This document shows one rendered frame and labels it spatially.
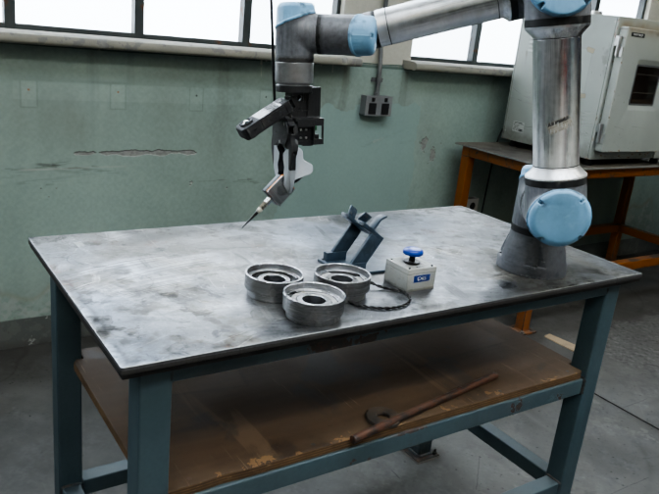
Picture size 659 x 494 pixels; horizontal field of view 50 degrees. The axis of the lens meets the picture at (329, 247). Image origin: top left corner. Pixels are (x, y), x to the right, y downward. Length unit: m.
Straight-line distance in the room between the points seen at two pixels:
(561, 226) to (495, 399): 0.41
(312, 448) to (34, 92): 1.75
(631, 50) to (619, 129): 0.34
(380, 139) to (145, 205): 1.15
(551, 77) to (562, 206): 0.24
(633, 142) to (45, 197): 2.52
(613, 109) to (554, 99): 1.98
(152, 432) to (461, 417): 0.68
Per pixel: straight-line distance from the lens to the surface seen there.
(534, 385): 1.66
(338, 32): 1.36
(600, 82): 3.35
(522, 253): 1.54
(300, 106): 1.41
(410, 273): 1.33
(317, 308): 1.12
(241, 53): 2.79
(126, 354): 1.03
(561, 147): 1.38
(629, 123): 3.46
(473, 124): 3.70
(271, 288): 1.20
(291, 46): 1.37
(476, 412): 1.53
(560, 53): 1.36
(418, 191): 3.54
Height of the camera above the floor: 1.27
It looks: 18 degrees down
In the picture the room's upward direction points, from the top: 6 degrees clockwise
